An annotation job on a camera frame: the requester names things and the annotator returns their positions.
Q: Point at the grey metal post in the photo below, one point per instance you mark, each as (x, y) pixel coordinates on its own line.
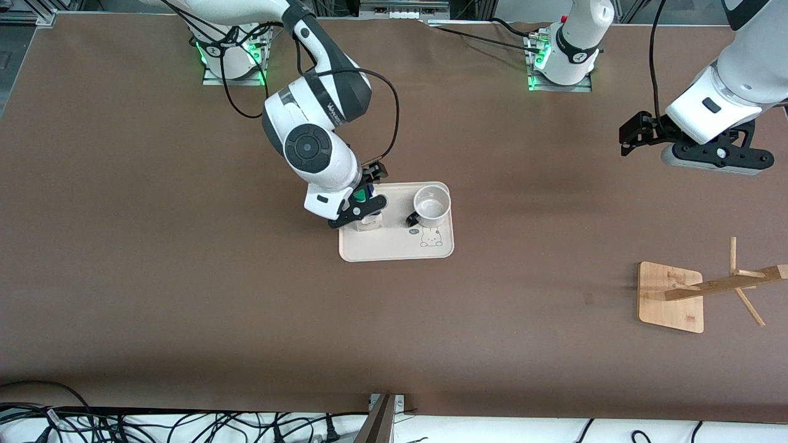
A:
(378, 424)

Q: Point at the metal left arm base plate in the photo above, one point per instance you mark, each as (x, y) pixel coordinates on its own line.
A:
(585, 88)

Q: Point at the beige rabbit print tray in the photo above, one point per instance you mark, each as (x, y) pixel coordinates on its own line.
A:
(394, 246)

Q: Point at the grey power strip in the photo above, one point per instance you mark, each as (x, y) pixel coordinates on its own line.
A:
(403, 9)

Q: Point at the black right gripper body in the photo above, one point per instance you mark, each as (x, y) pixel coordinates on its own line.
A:
(370, 176)

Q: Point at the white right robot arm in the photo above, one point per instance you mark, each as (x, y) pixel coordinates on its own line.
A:
(314, 147)

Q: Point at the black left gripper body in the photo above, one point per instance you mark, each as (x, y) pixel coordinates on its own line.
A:
(657, 130)

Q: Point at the aluminium frame profile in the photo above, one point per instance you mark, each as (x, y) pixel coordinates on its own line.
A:
(18, 18)

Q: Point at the black power plug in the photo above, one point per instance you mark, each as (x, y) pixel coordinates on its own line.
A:
(331, 434)

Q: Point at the small metal bracket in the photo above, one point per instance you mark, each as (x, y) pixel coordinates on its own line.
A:
(400, 403)

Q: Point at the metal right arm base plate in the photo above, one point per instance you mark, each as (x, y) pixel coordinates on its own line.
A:
(212, 79)

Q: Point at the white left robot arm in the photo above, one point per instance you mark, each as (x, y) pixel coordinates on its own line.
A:
(578, 37)

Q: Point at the wooden cup hanging rack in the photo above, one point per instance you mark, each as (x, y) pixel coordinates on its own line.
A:
(665, 301)

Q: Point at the blue milk carton green cap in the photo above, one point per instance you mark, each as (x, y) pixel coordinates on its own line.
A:
(371, 223)

